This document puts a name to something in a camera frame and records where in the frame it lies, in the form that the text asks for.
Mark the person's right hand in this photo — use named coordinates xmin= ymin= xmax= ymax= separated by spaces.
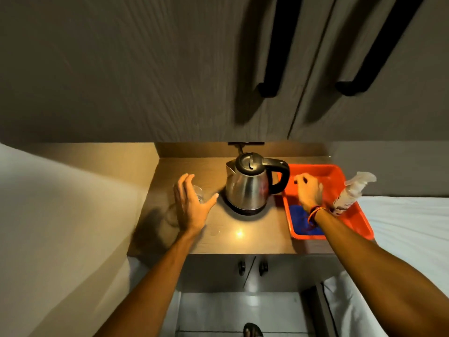
xmin=294 ymin=173 xmax=324 ymax=213

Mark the person's left hand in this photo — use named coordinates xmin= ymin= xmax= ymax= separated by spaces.
xmin=174 ymin=173 xmax=220 ymax=239

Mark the person's left forearm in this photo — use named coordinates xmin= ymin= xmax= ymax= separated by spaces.
xmin=94 ymin=231 xmax=206 ymax=337

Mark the person's right forearm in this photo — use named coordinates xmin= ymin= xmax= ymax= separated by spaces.
xmin=313 ymin=209 xmax=449 ymax=337

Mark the black kettle base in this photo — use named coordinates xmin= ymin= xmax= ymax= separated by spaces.
xmin=224 ymin=197 xmax=270 ymax=216

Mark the red and blue wristband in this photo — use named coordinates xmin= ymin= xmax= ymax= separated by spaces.
xmin=307 ymin=205 xmax=327 ymax=227

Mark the stainless steel electric kettle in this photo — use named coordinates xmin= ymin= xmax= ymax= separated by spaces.
xmin=225 ymin=152 xmax=290 ymax=212

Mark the blue cloth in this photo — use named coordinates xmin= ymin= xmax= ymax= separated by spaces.
xmin=289 ymin=204 xmax=325 ymax=236

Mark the white spray bottle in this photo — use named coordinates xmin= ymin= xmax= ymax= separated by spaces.
xmin=331 ymin=171 xmax=377 ymax=217

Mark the orange plastic tray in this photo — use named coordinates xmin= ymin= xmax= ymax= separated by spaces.
xmin=280 ymin=164 xmax=375 ymax=241

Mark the narrow wooden cabinet door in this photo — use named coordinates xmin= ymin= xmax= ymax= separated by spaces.
xmin=288 ymin=0 xmax=449 ymax=142

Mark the person's black sandal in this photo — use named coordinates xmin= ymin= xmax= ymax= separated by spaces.
xmin=243 ymin=322 xmax=264 ymax=337

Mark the wide wooden cabinet door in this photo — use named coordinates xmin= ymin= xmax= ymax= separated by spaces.
xmin=0 ymin=0 xmax=338 ymax=143

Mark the black cabinet handle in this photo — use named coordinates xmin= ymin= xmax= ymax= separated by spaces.
xmin=335 ymin=0 xmax=427 ymax=97
xmin=257 ymin=0 xmax=304 ymax=99

